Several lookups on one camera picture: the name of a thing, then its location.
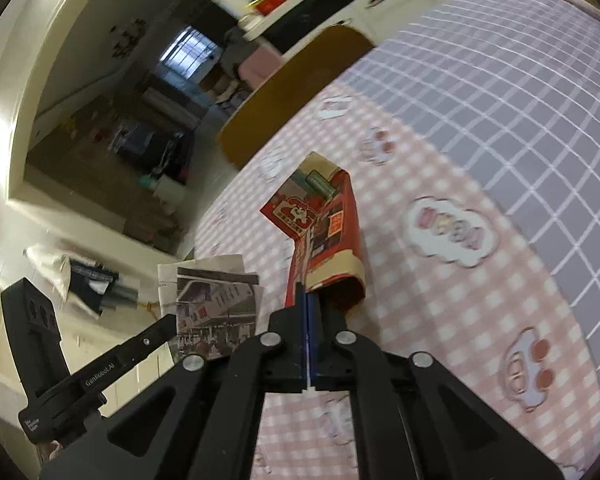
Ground pink seat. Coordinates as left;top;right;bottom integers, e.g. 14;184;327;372
240;50;283;86

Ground red printed paper bag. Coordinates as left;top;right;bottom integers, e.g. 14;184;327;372
259;151;366;311

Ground white cabinet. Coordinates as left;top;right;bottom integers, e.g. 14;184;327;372
237;0;446;56

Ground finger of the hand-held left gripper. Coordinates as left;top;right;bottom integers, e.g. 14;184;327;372
122;312;178;362

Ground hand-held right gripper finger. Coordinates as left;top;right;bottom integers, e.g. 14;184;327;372
307;291;564;480
40;282;309;480

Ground purple grid tablecloth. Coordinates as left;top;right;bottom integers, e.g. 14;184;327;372
337;0;600;426

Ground white bag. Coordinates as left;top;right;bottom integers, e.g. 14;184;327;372
25;244;71;291

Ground wooden chair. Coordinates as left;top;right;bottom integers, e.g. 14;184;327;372
216;25;376;171

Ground newspaper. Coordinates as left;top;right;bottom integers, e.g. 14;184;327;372
157;255;266;361

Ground dark shelf unit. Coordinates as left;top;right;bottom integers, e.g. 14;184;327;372
115;120;193;186

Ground dark clothes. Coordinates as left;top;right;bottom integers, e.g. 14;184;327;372
67;257;141;316

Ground window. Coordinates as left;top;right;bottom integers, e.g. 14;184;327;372
160;27;221;81

